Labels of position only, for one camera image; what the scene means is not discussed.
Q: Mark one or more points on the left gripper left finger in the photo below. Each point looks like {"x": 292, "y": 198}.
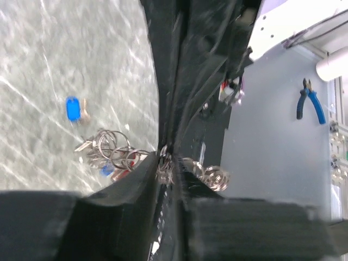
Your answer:
{"x": 114, "y": 223}

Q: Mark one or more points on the white cylinder roll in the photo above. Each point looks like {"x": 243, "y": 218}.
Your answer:
{"x": 333, "y": 66}

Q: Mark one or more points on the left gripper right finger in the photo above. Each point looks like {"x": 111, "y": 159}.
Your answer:
{"x": 212, "y": 227}

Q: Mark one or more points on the large silver keyring with rings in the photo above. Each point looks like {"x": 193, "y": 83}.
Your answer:
{"x": 110, "y": 151}

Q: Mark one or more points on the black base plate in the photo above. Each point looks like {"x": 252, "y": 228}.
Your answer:
{"x": 213, "y": 119}

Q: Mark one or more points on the blue handled pliers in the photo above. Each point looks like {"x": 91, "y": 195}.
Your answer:
{"x": 308, "y": 92}

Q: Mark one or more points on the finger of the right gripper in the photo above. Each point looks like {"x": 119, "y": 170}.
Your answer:
{"x": 195, "y": 44}

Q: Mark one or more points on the blue tagged key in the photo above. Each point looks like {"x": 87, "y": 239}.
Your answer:
{"x": 76, "y": 110}

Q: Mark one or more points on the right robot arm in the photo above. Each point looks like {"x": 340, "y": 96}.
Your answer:
{"x": 276, "y": 22}

